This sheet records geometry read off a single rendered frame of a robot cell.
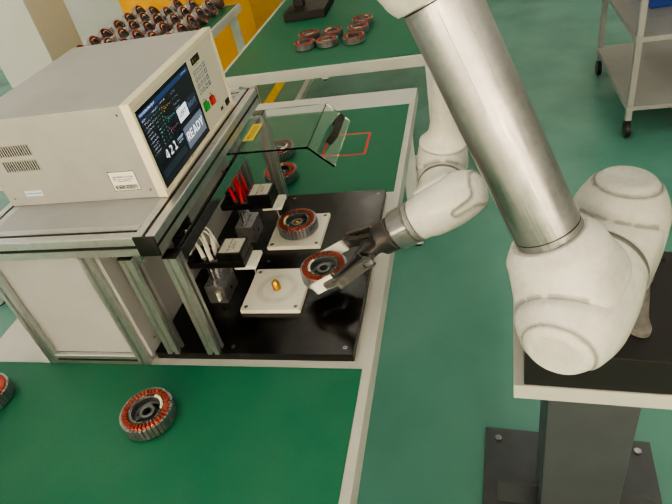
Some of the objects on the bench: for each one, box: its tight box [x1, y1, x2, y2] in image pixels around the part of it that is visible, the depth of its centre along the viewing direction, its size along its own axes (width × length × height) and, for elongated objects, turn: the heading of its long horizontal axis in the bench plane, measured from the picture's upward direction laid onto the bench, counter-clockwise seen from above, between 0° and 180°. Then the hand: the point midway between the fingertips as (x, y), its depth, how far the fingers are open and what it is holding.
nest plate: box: [240, 268, 308, 314], centre depth 139 cm, size 15×15×1 cm
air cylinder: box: [204, 268, 238, 303], centre depth 142 cm, size 5×8×6 cm
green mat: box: [0, 362, 362, 504], centre depth 107 cm, size 94×61×1 cm, turn 93°
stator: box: [277, 208, 319, 240], centre depth 156 cm, size 11×11×4 cm
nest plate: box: [267, 213, 331, 250], centre depth 158 cm, size 15×15×1 cm
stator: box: [264, 162, 298, 185], centre depth 187 cm, size 11×11×4 cm
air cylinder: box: [235, 212, 263, 243], centre depth 160 cm, size 5×8×6 cm
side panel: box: [0, 258, 156, 365], centre depth 126 cm, size 28×3×32 cm, turn 93°
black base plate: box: [156, 190, 386, 361], centre depth 150 cm, size 47×64×2 cm
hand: (325, 269), depth 132 cm, fingers closed on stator, 11 cm apart
